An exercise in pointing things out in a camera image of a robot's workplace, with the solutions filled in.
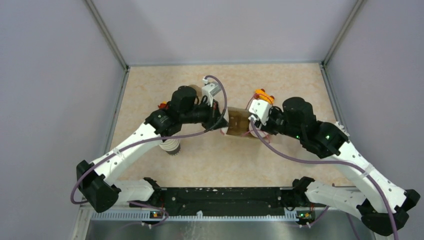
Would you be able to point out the stack of paper cups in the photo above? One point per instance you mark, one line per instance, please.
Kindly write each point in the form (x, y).
(171, 146)

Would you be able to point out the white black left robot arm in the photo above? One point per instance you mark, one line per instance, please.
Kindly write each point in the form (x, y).
(97, 179)

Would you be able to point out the pink paper gift bag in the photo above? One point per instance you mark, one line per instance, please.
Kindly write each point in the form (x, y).
(238, 122)

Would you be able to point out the brown cardboard cup carrier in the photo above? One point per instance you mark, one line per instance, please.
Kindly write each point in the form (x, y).
(197, 89)

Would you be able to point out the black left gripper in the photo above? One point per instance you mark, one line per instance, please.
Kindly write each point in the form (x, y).
(214, 113)

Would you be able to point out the yellow toy brick car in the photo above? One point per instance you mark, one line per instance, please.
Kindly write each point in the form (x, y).
(261, 94)

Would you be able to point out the red toy brick car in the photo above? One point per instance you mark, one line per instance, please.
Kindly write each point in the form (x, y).
(163, 106)

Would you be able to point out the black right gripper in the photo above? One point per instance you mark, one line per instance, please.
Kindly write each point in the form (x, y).
(266, 126)

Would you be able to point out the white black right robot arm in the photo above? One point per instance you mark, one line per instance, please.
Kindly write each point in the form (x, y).
(381, 205)

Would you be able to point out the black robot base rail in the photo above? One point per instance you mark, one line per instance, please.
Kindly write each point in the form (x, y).
(229, 201)

